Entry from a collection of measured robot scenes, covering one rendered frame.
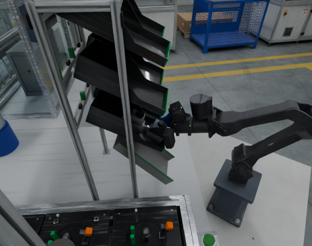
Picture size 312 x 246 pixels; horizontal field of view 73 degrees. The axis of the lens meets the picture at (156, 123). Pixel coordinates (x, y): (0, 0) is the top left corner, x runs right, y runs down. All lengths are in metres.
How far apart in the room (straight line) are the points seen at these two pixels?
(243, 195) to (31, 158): 1.07
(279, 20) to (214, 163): 4.74
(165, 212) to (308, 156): 2.20
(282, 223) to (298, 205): 0.14
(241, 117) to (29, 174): 1.04
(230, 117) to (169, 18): 4.00
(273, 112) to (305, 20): 5.46
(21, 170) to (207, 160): 0.98
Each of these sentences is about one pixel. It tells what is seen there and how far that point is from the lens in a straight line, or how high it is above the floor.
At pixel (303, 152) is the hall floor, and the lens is 2.87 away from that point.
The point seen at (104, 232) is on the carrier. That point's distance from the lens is 0.86.
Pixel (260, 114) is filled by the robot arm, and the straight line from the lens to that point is 0.67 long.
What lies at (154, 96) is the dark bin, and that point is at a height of 1.37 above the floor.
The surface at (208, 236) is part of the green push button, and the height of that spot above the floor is 0.97.
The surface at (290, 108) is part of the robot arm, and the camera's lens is 0.67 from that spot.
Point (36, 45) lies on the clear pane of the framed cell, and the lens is 1.46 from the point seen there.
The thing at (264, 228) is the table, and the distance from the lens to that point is 1.07.
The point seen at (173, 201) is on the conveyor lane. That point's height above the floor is 0.95.
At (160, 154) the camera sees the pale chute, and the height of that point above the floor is 1.03.
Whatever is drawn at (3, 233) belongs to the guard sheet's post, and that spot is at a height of 1.52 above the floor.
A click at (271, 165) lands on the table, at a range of 1.29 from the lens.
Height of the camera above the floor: 1.75
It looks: 40 degrees down
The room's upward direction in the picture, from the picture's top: straight up
